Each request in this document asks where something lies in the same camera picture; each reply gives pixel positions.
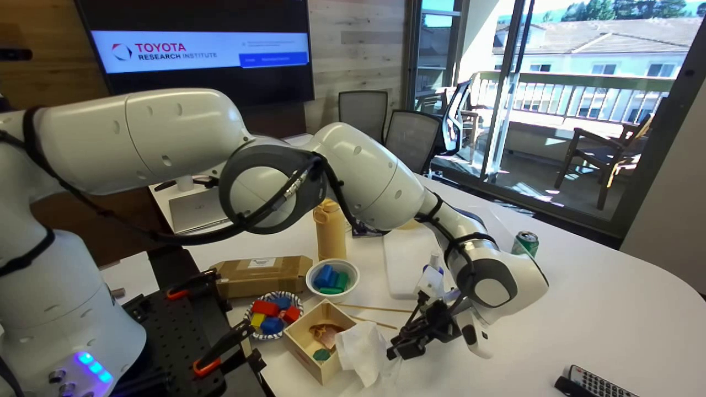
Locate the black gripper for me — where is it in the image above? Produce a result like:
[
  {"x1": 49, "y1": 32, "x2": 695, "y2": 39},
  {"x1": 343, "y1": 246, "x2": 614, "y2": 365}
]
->
[{"x1": 386, "y1": 290, "x2": 481, "y2": 362}]

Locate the white bowl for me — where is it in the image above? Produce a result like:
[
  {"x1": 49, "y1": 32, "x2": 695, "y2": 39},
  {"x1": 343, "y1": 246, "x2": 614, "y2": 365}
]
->
[{"x1": 301, "y1": 255, "x2": 362, "y2": 299}]

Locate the brown toy piece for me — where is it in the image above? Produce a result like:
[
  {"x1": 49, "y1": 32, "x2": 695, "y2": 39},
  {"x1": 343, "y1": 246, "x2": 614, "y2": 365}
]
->
[{"x1": 306, "y1": 321, "x2": 341, "y2": 349}]

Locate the blue block in bowl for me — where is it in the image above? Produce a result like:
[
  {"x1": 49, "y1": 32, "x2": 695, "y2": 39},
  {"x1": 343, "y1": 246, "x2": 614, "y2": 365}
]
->
[{"x1": 310, "y1": 263, "x2": 340, "y2": 290}]

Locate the shallow wooden box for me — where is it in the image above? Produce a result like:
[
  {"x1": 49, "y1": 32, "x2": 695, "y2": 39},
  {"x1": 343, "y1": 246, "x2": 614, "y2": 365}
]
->
[{"x1": 281, "y1": 298, "x2": 362, "y2": 388}]

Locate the tan plastic bottle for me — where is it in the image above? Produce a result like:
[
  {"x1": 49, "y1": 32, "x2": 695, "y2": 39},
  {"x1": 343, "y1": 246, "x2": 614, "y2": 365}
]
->
[{"x1": 310, "y1": 197, "x2": 352, "y2": 263}]

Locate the green can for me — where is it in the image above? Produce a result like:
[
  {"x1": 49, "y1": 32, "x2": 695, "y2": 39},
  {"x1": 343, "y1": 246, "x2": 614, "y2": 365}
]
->
[{"x1": 512, "y1": 230, "x2": 541, "y2": 261}]

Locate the large blue block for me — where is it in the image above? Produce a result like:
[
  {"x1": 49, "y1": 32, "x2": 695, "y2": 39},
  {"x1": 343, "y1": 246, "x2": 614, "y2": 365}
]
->
[{"x1": 259, "y1": 316, "x2": 289, "y2": 338}]

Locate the blue patterned paper plate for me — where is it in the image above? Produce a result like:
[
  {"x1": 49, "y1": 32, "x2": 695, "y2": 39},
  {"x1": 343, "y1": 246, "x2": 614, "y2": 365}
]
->
[{"x1": 244, "y1": 288, "x2": 304, "y2": 341}]

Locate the long red block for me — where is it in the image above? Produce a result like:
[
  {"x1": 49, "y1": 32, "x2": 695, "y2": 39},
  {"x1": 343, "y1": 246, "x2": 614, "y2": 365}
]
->
[{"x1": 248, "y1": 298, "x2": 281, "y2": 317}]

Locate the taped cardboard box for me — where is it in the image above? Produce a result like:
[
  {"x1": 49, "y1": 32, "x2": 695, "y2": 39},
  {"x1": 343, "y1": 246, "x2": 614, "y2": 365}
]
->
[{"x1": 212, "y1": 254, "x2": 316, "y2": 301}]

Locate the grey remote control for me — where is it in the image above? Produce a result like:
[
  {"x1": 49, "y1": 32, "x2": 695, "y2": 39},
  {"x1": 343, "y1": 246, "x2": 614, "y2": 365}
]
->
[{"x1": 561, "y1": 362, "x2": 626, "y2": 397}]

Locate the grey mesh office chair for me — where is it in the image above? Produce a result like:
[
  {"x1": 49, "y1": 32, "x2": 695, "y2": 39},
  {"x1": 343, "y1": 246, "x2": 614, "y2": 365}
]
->
[
  {"x1": 383, "y1": 107, "x2": 444, "y2": 176},
  {"x1": 338, "y1": 89, "x2": 391, "y2": 146}
]

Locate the black orange clamp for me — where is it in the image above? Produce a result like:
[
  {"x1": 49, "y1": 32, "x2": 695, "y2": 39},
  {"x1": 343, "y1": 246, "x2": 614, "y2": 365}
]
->
[
  {"x1": 163, "y1": 266, "x2": 223, "y2": 304},
  {"x1": 192, "y1": 316, "x2": 255, "y2": 380}
]

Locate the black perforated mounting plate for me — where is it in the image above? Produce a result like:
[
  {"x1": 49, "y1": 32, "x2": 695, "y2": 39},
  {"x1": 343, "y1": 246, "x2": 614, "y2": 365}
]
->
[{"x1": 119, "y1": 245, "x2": 274, "y2": 397}]

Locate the wooden outdoor chair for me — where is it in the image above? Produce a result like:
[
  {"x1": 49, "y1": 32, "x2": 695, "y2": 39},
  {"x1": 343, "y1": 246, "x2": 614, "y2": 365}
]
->
[{"x1": 551, "y1": 107, "x2": 657, "y2": 212}]

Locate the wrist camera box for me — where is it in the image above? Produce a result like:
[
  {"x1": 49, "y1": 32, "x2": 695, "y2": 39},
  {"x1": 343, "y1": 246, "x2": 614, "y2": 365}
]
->
[{"x1": 469, "y1": 321, "x2": 495, "y2": 362}]

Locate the wall television screen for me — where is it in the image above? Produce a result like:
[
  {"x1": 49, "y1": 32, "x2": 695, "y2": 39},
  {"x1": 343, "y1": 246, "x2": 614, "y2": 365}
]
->
[{"x1": 72, "y1": 0, "x2": 316, "y2": 113}]

